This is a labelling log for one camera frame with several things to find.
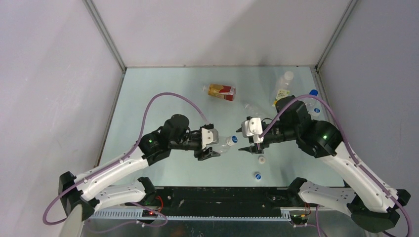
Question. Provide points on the clear bottle white cap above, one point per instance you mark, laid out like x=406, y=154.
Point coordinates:
x=315, y=113

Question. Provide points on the clear crushed plastic bottle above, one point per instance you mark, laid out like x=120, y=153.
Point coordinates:
x=221, y=147

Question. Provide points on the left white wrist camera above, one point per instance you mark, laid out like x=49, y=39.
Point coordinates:
x=209, y=137

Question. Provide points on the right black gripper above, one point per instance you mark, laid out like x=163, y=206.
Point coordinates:
x=252, y=149

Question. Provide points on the clear bottle yellow label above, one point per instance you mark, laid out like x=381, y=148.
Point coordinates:
x=282, y=86

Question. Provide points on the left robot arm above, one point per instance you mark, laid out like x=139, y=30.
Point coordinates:
x=95, y=189

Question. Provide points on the blue white bottle cap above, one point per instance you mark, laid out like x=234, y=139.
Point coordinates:
x=231, y=140

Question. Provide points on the orange red label bottle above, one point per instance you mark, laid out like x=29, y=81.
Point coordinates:
x=224, y=92

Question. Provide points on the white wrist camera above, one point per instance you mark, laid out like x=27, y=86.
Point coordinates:
x=252, y=128
x=209, y=137

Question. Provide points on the clear uncapped plastic bottle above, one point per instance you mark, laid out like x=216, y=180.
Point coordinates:
x=256, y=111

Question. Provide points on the blue label water bottle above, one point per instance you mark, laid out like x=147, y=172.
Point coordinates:
x=311, y=102

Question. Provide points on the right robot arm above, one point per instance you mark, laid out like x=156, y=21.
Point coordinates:
x=369, y=201

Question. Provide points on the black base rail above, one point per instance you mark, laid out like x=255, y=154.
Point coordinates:
x=229, y=202

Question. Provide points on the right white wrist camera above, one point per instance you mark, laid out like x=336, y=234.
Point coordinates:
x=252, y=128

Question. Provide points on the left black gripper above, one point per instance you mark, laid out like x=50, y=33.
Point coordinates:
x=208, y=152

